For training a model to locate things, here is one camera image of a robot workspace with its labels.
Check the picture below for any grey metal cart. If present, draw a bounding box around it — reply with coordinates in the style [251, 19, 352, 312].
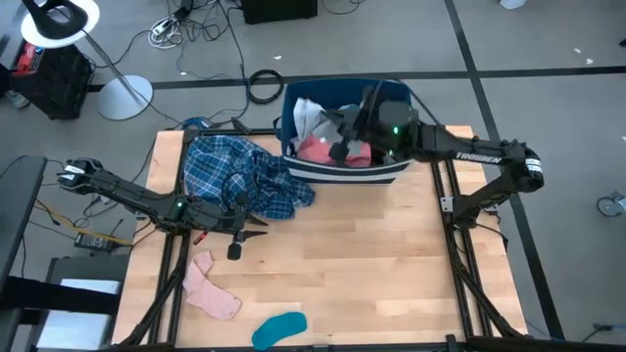
[28, 253, 129, 352]

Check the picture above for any pink sock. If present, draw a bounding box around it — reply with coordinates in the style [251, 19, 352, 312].
[182, 250, 244, 322]

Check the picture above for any coiled black cable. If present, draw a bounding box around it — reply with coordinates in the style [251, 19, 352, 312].
[247, 67, 286, 106]

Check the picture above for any black table frame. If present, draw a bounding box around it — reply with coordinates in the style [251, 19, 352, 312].
[110, 126, 529, 352]

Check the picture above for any white garment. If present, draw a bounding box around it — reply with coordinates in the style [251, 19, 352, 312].
[291, 97, 327, 143]

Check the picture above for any black bench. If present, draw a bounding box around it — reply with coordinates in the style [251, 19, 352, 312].
[0, 154, 49, 294]

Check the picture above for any black floor cable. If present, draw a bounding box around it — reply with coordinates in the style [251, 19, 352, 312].
[581, 322, 626, 344]

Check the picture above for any black crate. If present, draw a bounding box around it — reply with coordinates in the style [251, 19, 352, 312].
[9, 41, 95, 121]

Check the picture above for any red black box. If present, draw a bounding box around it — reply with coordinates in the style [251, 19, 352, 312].
[13, 42, 43, 75]

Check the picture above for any white power strip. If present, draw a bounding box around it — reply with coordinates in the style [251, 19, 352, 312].
[149, 14, 185, 50]

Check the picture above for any navy white striped basket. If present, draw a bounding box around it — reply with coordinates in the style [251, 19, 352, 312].
[274, 77, 415, 186]

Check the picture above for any blue plaid shirt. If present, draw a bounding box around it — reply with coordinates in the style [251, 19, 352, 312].
[183, 135, 317, 221]

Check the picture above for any white floor lamp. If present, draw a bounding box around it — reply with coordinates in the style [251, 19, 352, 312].
[19, 0, 155, 122]

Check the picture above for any blue cable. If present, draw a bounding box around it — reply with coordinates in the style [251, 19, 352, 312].
[181, 115, 212, 132]

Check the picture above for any salmon red garment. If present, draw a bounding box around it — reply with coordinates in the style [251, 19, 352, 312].
[295, 135, 373, 169]

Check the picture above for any yellow cable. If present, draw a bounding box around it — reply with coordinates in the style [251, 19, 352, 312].
[32, 198, 134, 246]

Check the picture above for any grey caster wheel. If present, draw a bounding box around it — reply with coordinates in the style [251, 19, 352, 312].
[595, 191, 626, 219]

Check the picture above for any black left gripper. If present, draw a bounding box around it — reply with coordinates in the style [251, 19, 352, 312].
[194, 191, 270, 261]

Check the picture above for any teal sock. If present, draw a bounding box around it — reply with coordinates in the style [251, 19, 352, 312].
[250, 311, 308, 352]

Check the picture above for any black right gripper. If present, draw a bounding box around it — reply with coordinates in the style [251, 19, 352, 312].
[321, 85, 383, 165]

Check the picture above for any black power adapter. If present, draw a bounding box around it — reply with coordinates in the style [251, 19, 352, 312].
[72, 232, 118, 254]

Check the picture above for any black floor box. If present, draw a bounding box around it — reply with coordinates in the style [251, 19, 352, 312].
[241, 0, 319, 25]

